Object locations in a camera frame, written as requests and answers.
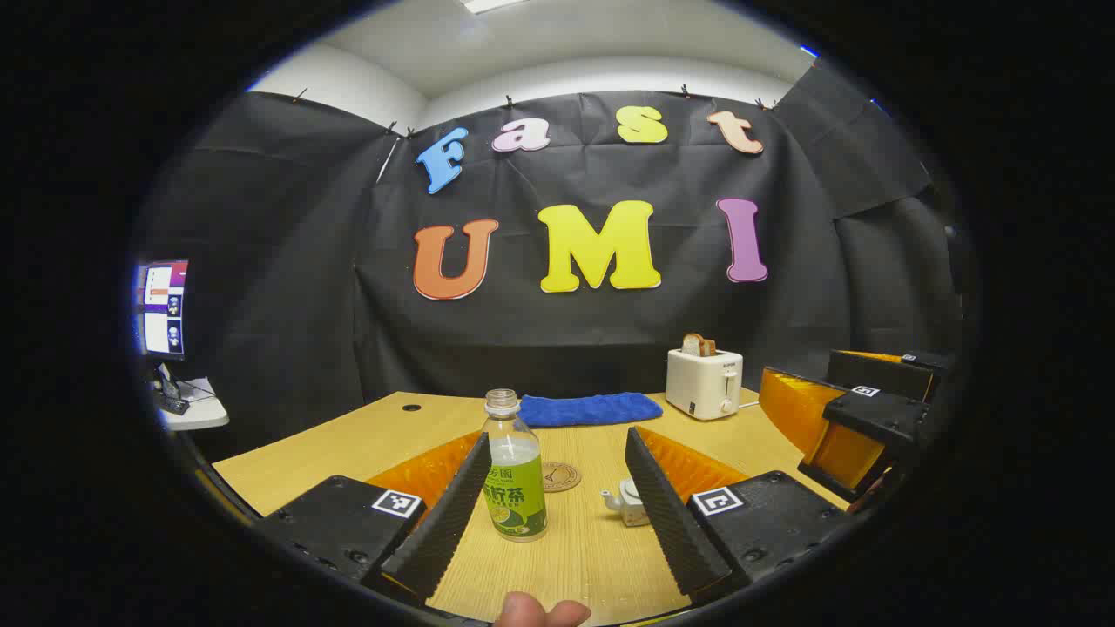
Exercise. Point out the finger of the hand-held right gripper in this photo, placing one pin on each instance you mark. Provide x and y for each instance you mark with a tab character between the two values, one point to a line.
880	373
875	418

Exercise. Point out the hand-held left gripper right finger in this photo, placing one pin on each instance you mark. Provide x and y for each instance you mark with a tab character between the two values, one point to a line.
675	514

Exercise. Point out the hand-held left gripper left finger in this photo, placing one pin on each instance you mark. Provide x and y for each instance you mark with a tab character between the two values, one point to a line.
440	522

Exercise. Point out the white ceramic teacup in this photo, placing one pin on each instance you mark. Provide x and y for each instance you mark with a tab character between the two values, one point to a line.
629	512

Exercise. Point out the white teacup lid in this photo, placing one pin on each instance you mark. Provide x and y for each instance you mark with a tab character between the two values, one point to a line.
629	490

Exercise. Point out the green label water bottle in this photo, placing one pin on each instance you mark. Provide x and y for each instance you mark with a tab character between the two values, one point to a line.
521	488

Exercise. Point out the round wooden coaster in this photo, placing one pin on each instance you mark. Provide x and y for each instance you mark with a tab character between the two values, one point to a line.
562	477

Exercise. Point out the white toaster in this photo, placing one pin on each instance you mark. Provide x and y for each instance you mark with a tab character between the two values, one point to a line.
701	383

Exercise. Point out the blue towel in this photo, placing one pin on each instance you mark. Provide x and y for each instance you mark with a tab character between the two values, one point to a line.
588	409

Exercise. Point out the bread slice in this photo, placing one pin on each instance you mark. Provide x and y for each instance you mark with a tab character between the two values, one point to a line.
697	346

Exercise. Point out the white side desk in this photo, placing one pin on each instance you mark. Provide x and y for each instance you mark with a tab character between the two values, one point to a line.
202	409

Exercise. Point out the computer monitor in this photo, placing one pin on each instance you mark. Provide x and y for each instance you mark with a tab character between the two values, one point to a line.
164	309

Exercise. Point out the ceiling light panel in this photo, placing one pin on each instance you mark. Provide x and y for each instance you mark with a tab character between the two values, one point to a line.
489	4

